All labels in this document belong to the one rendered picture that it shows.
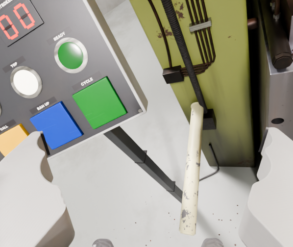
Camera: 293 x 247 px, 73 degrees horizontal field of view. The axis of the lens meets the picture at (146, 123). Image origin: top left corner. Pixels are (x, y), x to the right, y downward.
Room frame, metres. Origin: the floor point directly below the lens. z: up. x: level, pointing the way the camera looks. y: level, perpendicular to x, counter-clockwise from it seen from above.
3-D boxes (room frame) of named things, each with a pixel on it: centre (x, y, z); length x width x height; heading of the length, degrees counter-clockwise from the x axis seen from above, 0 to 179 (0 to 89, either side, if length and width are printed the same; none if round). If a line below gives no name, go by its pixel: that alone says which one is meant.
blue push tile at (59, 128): (0.34, 0.14, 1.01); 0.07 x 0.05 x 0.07; 73
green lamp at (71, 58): (0.36, 0.03, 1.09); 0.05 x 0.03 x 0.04; 48
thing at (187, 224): (0.32, -0.05, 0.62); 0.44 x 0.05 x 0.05; 138
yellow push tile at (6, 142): (0.37, 0.24, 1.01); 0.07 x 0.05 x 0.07; 73
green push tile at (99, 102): (0.32, 0.05, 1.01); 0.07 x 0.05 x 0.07; 73
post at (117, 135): (0.46, 0.10, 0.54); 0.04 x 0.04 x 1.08; 48
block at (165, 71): (0.50, -0.17, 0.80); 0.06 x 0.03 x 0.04; 48
